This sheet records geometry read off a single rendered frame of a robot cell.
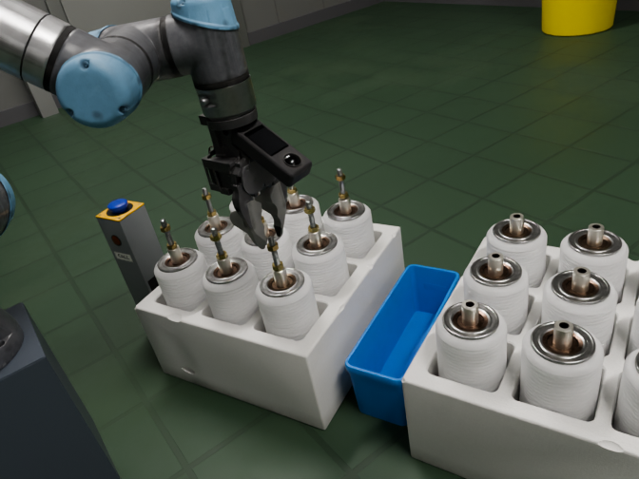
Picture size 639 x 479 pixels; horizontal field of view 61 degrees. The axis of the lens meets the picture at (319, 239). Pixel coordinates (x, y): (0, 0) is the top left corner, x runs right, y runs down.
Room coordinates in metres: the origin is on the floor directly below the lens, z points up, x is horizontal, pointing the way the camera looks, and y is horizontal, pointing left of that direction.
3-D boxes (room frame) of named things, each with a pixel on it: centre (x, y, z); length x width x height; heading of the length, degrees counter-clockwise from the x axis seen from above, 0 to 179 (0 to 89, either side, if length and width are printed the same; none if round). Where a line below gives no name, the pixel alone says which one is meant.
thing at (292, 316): (0.73, 0.07, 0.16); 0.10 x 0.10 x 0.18
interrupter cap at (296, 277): (0.72, 0.07, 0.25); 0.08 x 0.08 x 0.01
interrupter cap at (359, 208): (0.92, -0.06, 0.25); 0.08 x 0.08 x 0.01
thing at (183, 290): (0.86, 0.27, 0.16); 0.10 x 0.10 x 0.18
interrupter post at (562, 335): (0.48, -0.27, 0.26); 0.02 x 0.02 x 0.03
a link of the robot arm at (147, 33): (0.72, 0.19, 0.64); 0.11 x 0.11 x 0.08; 86
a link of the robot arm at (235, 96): (0.73, 0.09, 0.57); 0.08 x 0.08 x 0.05
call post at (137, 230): (1.00, 0.38, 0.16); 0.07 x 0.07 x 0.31; 55
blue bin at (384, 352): (0.73, -0.13, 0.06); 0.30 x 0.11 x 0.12; 144
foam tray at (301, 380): (0.89, 0.10, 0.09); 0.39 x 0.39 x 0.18; 55
